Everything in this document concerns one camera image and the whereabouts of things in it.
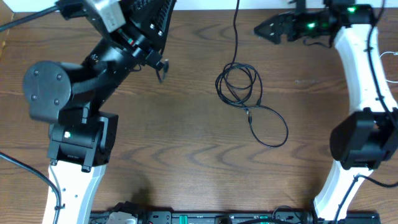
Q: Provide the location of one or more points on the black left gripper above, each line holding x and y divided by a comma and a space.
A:
137, 42

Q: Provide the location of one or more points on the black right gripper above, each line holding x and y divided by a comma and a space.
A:
278, 23

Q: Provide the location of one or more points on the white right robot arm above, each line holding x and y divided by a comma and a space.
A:
368, 136

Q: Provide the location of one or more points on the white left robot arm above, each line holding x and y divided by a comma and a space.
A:
69, 96

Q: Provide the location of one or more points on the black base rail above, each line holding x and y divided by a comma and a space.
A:
128, 212

